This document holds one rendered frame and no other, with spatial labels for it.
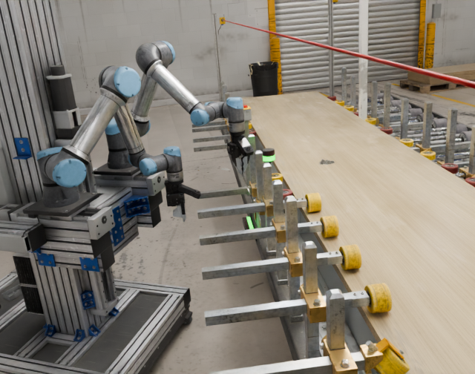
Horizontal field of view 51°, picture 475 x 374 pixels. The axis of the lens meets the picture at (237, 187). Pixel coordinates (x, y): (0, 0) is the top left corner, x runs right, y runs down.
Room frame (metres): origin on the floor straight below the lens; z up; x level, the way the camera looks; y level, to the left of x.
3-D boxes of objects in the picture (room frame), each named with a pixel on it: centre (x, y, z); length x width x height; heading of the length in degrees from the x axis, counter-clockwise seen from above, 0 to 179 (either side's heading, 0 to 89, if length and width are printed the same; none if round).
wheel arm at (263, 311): (1.19, -0.13, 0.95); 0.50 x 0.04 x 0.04; 94
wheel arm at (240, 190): (2.43, 0.00, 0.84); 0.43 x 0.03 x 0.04; 94
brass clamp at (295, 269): (1.46, -0.17, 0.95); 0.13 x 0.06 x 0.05; 4
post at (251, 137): (2.48, -0.09, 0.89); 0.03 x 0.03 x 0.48; 4
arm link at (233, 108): (2.27, -0.02, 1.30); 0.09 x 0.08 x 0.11; 62
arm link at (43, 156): (1.97, 0.74, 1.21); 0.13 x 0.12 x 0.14; 37
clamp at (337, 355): (0.96, -0.21, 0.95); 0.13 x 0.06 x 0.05; 4
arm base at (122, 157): (2.44, 0.58, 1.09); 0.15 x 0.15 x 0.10
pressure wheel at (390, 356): (0.95, -0.33, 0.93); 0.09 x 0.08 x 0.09; 94
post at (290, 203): (1.48, -0.17, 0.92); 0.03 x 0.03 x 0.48; 4
